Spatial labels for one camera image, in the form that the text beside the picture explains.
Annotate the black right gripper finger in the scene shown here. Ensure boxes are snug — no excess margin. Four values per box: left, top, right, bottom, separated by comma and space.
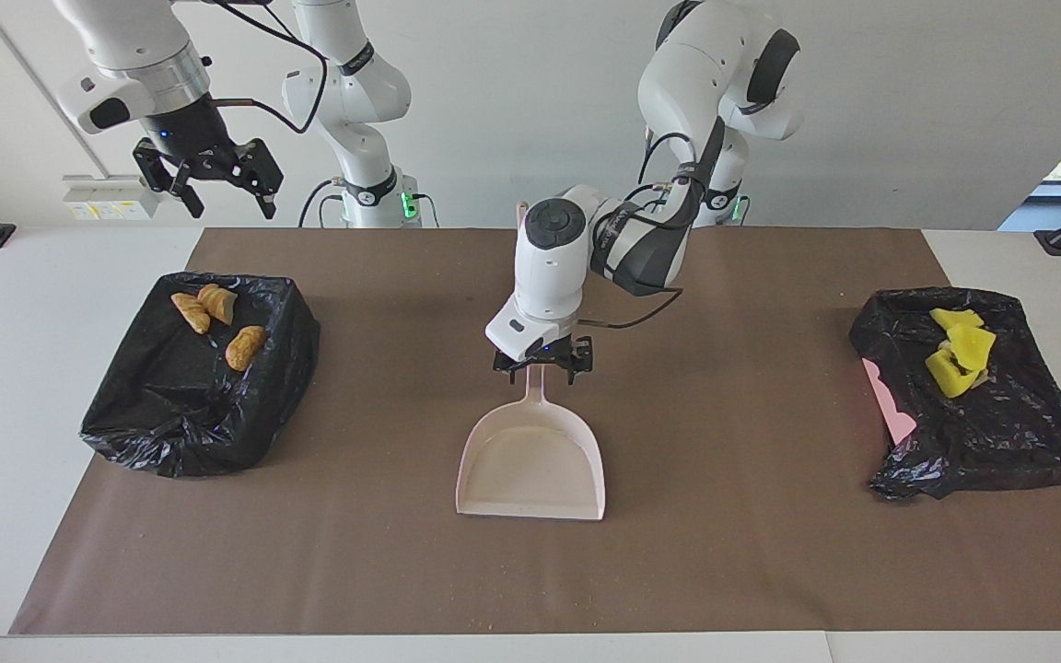
173, 171, 205, 220
251, 147, 286, 221

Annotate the beige plastic dustpan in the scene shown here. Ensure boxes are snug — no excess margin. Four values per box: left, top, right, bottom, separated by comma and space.
455, 364, 607, 522

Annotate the orange striped toy croissant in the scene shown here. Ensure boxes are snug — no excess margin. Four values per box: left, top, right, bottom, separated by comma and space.
170, 292, 213, 335

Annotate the brown toy bread roll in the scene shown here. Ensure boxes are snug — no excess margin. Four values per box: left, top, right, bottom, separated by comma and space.
224, 325, 268, 373

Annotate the black plastic trash bag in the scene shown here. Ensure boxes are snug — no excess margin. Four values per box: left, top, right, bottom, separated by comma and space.
79, 272, 321, 479

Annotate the pink plastic bin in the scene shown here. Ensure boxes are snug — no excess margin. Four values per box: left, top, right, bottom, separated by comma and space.
862, 357, 919, 447

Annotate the black bag over pink bin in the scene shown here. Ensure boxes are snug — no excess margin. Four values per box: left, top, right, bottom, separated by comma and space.
849, 286, 1061, 502

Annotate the brown paper table mat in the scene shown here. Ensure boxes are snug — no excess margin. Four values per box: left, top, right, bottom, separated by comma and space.
10, 227, 1061, 636

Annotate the black base power cable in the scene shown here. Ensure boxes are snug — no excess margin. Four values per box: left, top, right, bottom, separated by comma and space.
297, 178, 348, 229

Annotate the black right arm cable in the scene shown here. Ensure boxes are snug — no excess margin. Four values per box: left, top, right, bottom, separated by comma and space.
176, 0, 329, 135

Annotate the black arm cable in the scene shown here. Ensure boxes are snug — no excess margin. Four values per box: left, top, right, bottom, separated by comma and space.
176, 0, 329, 135
575, 129, 725, 331

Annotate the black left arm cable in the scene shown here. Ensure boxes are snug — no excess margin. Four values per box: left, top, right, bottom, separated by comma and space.
575, 129, 725, 331

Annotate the white wall socket box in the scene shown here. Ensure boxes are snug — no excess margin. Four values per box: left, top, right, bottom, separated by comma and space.
61, 175, 161, 223

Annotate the grey wall conduit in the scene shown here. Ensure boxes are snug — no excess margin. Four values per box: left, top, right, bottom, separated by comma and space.
0, 0, 91, 178

